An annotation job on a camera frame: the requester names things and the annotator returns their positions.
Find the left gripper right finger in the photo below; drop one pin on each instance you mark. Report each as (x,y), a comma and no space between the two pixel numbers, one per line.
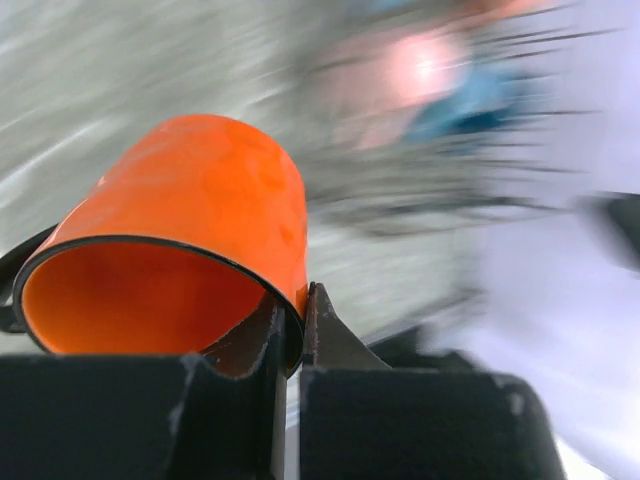
(359,418)

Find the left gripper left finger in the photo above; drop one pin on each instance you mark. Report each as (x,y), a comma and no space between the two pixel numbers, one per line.
(150,417)

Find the orange mug black handle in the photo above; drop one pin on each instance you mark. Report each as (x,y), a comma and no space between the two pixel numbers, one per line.
(174,246)

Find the pink faceted mug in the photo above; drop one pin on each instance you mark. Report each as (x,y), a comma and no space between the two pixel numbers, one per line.
(374,85)

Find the light blue floral mug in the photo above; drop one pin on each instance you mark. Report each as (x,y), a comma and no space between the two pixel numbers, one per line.
(488,99)

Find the wire dish rack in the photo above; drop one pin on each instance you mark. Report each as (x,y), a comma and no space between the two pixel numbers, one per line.
(534,166)

